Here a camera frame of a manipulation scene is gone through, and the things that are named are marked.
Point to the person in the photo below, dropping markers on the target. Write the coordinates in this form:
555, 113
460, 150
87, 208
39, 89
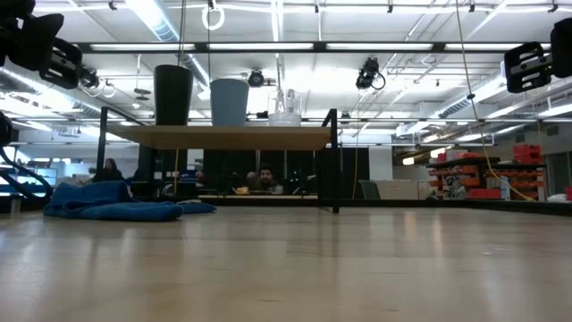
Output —
267, 179
108, 172

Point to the round black ceiling camera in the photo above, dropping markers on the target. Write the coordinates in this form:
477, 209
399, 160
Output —
256, 78

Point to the wooden shelf with black legs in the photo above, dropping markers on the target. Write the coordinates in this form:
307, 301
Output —
223, 138

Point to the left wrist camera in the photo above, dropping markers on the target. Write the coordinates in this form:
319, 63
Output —
60, 62

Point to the grey office chair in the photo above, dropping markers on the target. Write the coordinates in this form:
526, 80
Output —
370, 190

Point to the black overhead camera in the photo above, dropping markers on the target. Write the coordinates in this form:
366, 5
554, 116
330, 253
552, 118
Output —
367, 73

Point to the black overhead frame beam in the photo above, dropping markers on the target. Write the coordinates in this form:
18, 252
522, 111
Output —
319, 46

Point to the black ceiling-mounted camera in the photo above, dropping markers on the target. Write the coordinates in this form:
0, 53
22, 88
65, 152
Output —
90, 78

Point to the desk with wooden top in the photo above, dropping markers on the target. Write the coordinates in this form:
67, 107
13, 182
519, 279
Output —
295, 197

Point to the yellow item on desk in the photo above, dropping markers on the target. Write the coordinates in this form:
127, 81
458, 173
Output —
242, 190

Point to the parts bin storage rack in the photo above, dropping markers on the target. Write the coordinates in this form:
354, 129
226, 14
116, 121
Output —
482, 193

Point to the grey-blue cup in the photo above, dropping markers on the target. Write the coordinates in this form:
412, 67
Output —
229, 103

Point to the blue cloth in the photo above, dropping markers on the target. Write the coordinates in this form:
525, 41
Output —
111, 203

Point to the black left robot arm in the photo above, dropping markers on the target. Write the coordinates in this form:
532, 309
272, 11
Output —
4, 127

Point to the tall black cup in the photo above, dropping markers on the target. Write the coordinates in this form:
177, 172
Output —
173, 96

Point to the clear glass mug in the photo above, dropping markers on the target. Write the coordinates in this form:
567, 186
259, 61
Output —
284, 117

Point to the black metal table frame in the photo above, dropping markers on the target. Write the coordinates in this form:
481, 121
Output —
447, 205

